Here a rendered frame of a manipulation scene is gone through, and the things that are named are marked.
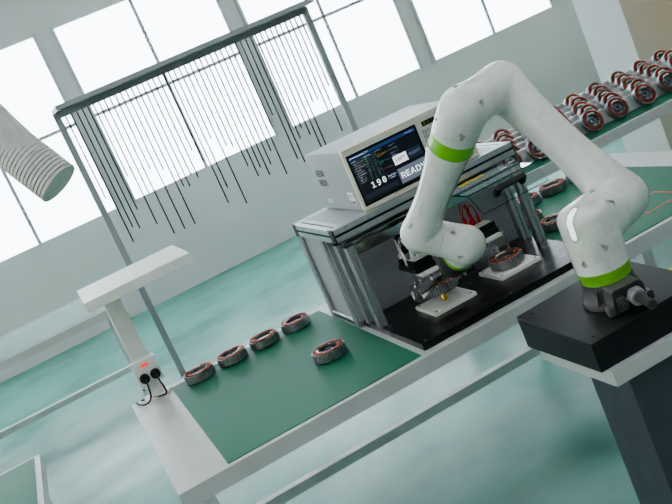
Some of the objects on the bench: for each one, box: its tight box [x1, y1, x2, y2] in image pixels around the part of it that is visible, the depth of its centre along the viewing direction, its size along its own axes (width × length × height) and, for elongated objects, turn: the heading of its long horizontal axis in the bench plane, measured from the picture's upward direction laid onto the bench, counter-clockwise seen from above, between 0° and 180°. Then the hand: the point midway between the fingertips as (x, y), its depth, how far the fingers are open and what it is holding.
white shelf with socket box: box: [77, 245, 194, 406], centre depth 321 cm, size 35×37×46 cm
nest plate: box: [478, 254, 541, 281], centre depth 298 cm, size 15×15×1 cm
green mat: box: [172, 310, 422, 464], centre depth 300 cm, size 94×61×1 cm, turn 80°
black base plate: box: [364, 237, 573, 351], centre depth 296 cm, size 47×64×2 cm
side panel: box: [297, 236, 366, 328], centre depth 321 cm, size 28×3×32 cm, turn 80°
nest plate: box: [415, 287, 477, 317], centre depth 291 cm, size 15×15×1 cm
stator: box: [488, 247, 525, 272], centre depth 297 cm, size 11×11×4 cm
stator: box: [311, 339, 347, 365], centre depth 294 cm, size 11×11×4 cm
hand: (439, 284), depth 290 cm, fingers closed on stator, 11 cm apart
